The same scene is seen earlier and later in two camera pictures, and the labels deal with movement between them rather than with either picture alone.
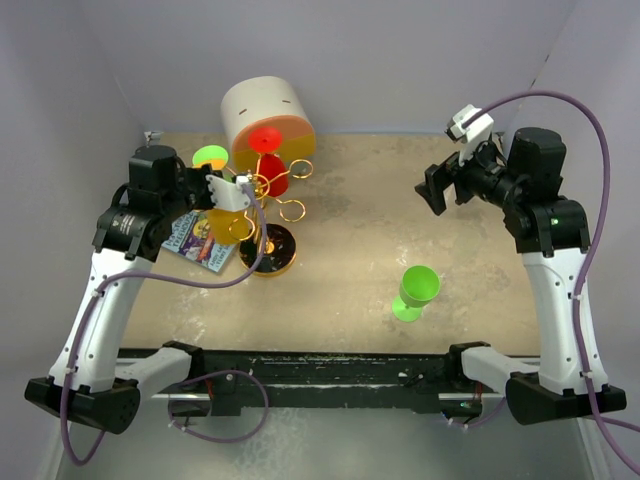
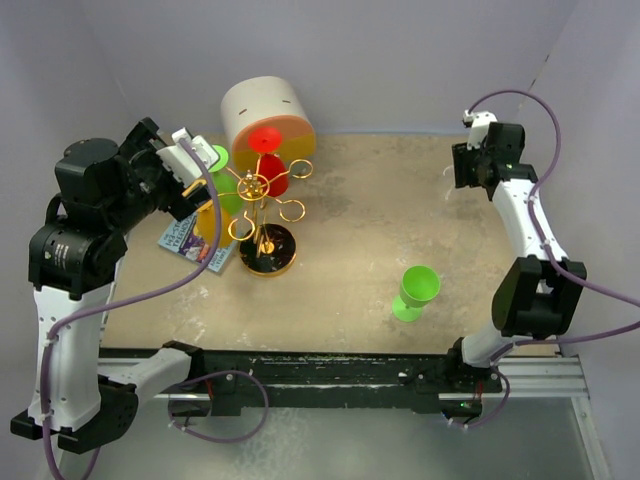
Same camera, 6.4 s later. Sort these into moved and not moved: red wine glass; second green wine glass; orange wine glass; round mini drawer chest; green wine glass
Moved: green wine glass; orange wine glass
Not moved: red wine glass; round mini drawer chest; second green wine glass
